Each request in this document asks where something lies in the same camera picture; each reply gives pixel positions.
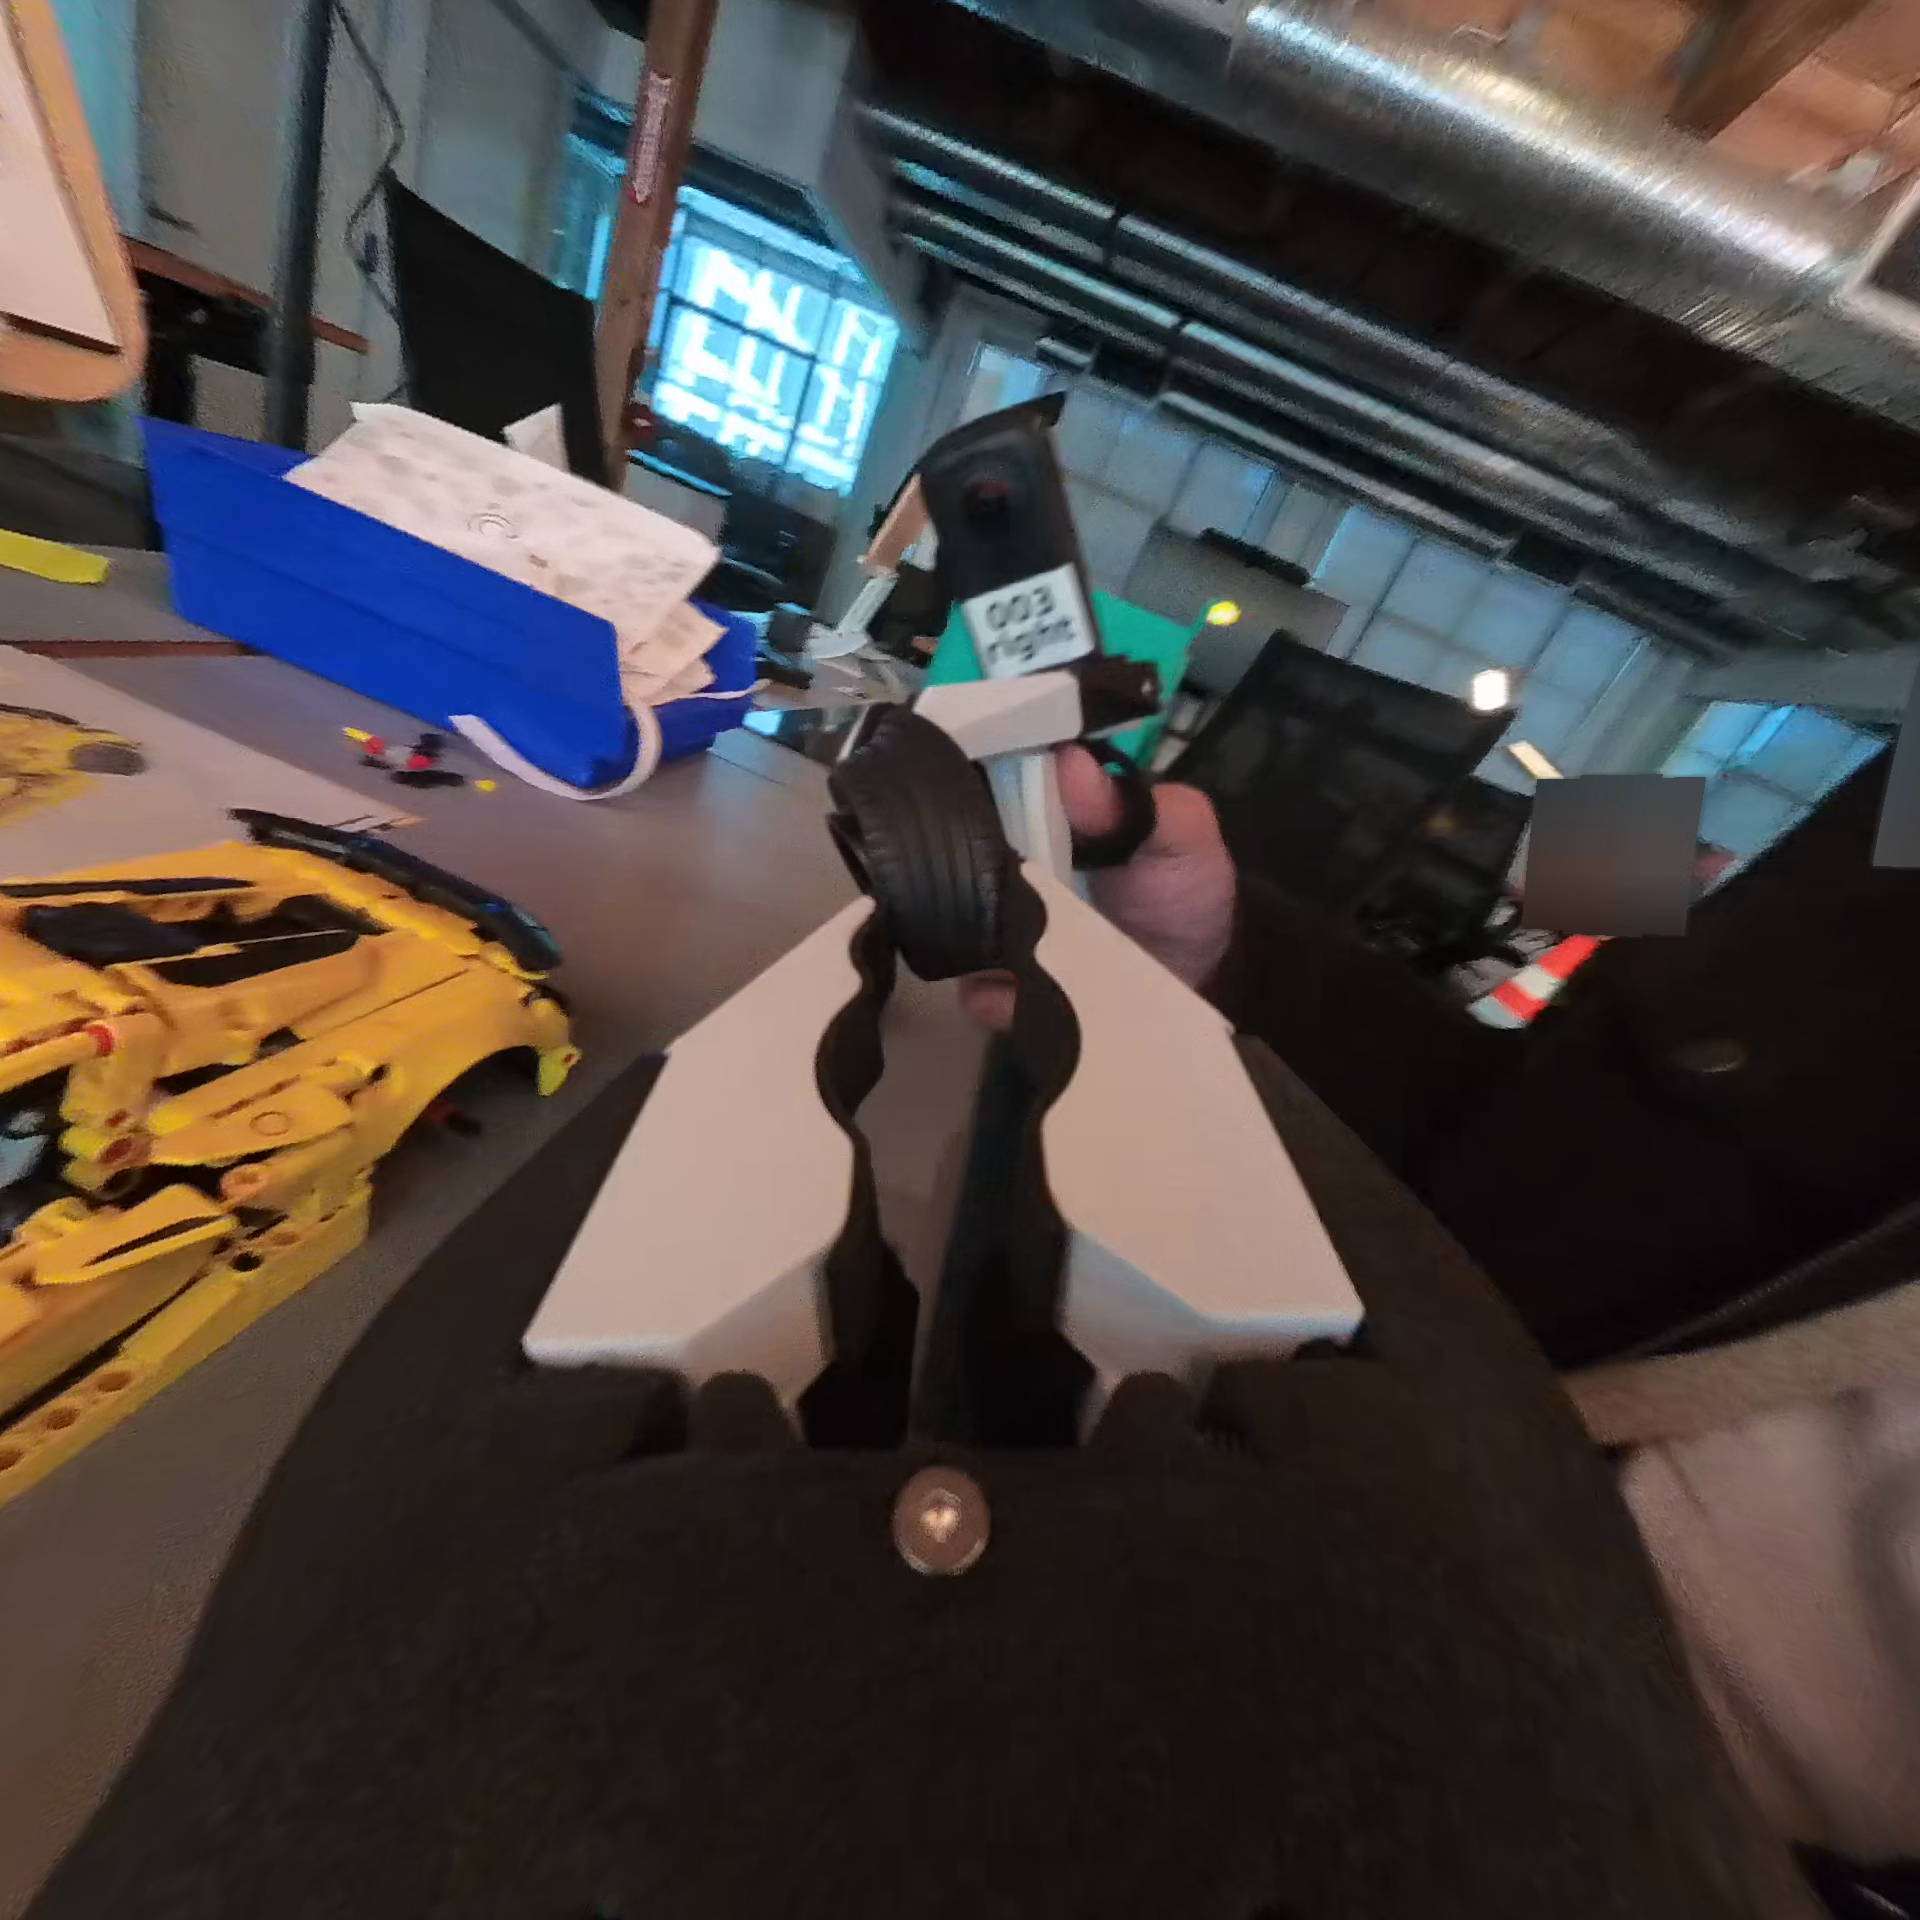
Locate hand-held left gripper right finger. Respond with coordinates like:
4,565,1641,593
981,870,1366,1449

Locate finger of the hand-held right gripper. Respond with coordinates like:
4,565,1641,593
913,672,1084,764

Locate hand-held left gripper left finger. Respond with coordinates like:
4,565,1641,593
523,886,920,1449

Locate black toy car tyre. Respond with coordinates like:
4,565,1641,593
829,708,1038,985

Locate yellow toy brick car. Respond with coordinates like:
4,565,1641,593
0,809,582,1504

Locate grey desk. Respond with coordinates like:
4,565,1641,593
0,544,960,1907

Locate person's right hand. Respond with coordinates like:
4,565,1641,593
959,749,1240,1039

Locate teal green box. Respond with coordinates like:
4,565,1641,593
926,586,1204,770

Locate bright window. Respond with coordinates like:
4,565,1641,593
645,224,901,499

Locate dark tilted panel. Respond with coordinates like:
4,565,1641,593
1167,632,1520,969

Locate orange striped traffic cone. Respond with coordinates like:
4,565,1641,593
1467,933,1610,1032

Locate cluster of small loose bricks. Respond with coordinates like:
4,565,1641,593
341,727,501,793

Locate black standing panel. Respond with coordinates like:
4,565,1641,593
384,172,608,483

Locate blue plastic bin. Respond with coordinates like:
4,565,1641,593
139,418,759,792

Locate wheel picture instruction booklet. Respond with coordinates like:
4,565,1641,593
0,644,425,889

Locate grey shirt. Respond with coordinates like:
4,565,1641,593
1616,1389,1920,1853

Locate white air vent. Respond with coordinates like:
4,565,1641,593
1837,196,1920,354

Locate brown wooden post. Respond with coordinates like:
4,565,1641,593
592,0,722,488

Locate silver ceiling duct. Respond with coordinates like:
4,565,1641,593
862,0,1920,663

